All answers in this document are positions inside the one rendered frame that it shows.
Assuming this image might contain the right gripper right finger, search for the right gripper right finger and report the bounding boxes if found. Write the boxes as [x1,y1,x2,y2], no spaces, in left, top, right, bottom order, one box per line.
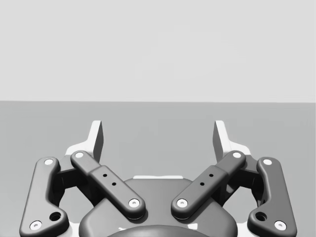
[170,120,298,237]

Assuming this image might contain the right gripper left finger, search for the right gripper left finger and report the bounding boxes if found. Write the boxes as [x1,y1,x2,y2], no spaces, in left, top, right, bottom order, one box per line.
[19,120,146,237]

